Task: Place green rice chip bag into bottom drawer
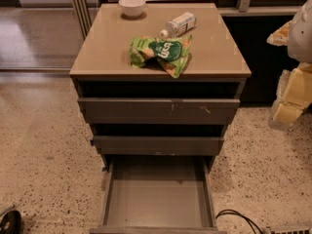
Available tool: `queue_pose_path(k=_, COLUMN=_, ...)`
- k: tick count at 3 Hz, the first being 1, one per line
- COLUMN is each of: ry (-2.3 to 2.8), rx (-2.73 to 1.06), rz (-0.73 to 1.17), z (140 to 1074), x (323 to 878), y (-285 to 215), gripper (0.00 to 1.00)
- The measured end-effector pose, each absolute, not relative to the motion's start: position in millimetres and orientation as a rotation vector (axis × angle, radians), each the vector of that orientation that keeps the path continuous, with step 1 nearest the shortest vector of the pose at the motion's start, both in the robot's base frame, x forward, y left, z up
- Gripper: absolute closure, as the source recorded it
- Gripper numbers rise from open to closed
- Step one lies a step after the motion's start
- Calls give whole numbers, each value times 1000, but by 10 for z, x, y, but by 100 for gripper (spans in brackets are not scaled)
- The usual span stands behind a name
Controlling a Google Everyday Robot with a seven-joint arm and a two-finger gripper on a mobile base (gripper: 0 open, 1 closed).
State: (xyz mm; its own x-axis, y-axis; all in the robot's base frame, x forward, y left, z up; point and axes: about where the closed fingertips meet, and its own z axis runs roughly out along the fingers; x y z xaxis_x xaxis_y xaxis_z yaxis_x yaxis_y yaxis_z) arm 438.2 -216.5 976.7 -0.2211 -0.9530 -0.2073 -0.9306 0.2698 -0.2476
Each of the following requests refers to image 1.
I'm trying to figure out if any top grey drawer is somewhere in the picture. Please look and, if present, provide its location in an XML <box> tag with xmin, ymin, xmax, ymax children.
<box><xmin>78</xmin><ymin>97</ymin><xmax>240</xmax><ymax>125</ymax></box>

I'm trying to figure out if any black cable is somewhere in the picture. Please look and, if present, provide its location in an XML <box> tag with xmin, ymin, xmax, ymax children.
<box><xmin>215</xmin><ymin>209</ymin><xmax>264</xmax><ymax>234</ymax></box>

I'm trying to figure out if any open bottom grey drawer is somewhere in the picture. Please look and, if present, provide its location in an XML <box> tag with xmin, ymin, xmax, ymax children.
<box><xmin>90</xmin><ymin>155</ymin><xmax>227</xmax><ymax>234</ymax></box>

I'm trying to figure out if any green rice chip bag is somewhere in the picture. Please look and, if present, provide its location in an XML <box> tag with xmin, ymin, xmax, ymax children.
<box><xmin>129</xmin><ymin>35</ymin><xmax>192</xmax><ymax>78</ymax></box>

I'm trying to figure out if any metal floor vent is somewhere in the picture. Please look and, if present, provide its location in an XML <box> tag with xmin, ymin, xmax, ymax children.
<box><xmin>263</xmin><ymin>225</ymin><xmax>312</xmax><ymax>234</ymax></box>

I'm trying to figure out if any middle grey drawer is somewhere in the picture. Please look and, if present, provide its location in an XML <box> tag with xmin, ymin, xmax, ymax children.
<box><xmin>93</xmin><ymin>136</ymin><xmax>224</xmax><ymax>156</ymax></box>

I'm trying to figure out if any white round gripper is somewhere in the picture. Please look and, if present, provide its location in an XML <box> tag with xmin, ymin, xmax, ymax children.
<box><xmin>266</xmin><ymin>0</ymin><xmax>312</xmax><ymax>130</ymax></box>

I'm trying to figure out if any white ceramic bowl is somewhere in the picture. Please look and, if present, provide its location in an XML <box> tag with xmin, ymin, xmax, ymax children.
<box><xmin>118</xmin><ymin>0</ymin><xmax>146</xmax><ymax>18</ymax></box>

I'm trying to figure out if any clear plastic water bottle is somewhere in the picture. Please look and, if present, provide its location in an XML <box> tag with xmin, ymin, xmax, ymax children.
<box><xmin>160</xmin><ymin>12</ymin><xmax>197</xmax><ymax>39</ymax></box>

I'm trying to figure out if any metal window frame post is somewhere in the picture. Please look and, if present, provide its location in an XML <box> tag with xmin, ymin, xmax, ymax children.
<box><xmin>72</xmin><ymin>0</ymin><xmax>92</xmax><ymax>39</ymax></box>

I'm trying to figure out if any grey drawer cabinet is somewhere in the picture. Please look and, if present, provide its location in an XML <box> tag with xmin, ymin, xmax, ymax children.
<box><xmin>69</xmin><ymin>2</ymin><xmax>253</xmax><ymax>173</ymax></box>

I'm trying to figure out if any black round floor object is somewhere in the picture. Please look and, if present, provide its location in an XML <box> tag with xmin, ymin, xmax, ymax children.
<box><xmin>0</xmin><ymin>210</ymin><xmax>21</xmax><ymax>234</ymax></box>

